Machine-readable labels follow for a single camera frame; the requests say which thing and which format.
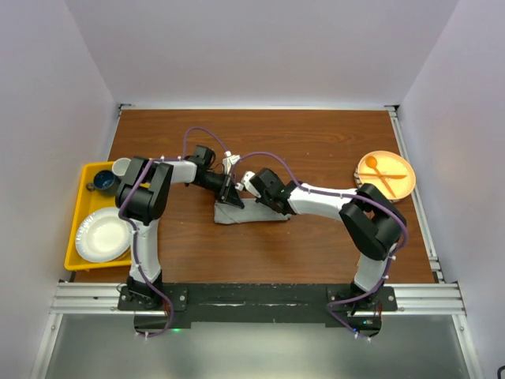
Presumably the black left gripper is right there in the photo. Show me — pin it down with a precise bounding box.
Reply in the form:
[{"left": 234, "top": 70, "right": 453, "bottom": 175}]
[{"left": 196, "top": 171, "right": 243, "bottom": 209}]

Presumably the grey cloth napkin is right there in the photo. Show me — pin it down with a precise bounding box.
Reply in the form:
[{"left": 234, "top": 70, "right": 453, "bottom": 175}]
[{"left": 214, "top": 199, "right": 291, "bottom": 225}]

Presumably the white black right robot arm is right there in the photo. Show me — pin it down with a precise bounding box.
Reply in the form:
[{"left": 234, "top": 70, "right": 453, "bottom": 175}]
[{"left": 241, "top": 168, "right": 407, "bottom": 310}]

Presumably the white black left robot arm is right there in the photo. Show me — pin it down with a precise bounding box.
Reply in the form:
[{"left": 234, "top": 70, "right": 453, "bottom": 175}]
[{"left": 115, "top": 145, "right": 245, "bottom": 310}]

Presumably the orange plastic spoon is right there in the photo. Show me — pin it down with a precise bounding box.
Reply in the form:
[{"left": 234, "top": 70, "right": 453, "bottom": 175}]
[{"left": 365, "top": 155, "right": 395, "bottom": 197}]

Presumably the grey ceramic mug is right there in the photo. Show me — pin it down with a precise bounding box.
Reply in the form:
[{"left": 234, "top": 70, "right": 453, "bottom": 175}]
[{"left": 111, "top": 157, "right": 131, "bottom": 178}]

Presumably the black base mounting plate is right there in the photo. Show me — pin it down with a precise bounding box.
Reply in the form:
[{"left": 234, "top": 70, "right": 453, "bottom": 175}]
[{"left": 117, "top": 283, "right": 398, "bottom": 336}]

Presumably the orange divided plate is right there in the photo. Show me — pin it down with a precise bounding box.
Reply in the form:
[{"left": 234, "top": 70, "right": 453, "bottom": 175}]
[{"left": 353, "top": 150, "right": 417, "bottom": 202}]

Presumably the dark blue ceramic cup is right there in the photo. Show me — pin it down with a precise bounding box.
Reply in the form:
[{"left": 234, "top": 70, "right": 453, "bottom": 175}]
[{"left": 85, "top": 170, "right": 120, "bottom": 197}]

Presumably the white ceramic plate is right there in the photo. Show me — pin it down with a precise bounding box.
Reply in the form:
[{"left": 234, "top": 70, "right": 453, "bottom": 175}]
[{"left": 75, "top": 207, "right": 130, "bottom": 263}]

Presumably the yellow plastic tray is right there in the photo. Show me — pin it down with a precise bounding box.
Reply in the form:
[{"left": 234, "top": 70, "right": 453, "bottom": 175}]
[{"left": 64, "top": 161, "right": 131, "bottom": 271}]

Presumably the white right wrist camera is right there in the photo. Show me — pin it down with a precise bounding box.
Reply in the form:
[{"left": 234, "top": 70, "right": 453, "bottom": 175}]
[{"left": 235, "top": 171, "right": 261, "bottom": 198}]

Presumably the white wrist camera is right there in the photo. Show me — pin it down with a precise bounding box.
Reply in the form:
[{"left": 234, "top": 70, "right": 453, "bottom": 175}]
[
  {"left": 235, "top": 171, "right": 261, "bottom": 198},
  {"left": 222, "top": 150, "right": 241, "bottom": 174}
]

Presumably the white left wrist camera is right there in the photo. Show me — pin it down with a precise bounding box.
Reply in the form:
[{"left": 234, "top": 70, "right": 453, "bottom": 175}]
[{"left": 222, "top": 150, "right": 241, "bottom": 174}]

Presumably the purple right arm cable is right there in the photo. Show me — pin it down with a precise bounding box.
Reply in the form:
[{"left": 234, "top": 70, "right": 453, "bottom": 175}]
[{"left": 230, "top": 152, "right": 408, "bottom": 336}]

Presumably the aluminium right frame rail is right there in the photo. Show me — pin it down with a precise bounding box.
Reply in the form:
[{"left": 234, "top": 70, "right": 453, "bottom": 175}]
[{"left": 384, "top": 106, "right": 445, "bottom": 283}]

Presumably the aluminium frame rail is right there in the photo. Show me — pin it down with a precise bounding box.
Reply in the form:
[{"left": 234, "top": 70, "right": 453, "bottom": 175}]
[
  {"left": 384, "top": 106, "right": 445, "bottom": 283},
  {"left": 50, "top": 283, "right": 466, "bottom": 316}
]

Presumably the aluminium front frame rail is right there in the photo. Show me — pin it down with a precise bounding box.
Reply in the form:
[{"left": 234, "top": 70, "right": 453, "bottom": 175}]
[{"left": 50, "top": 283, "right": 466, "bottom": 316}]

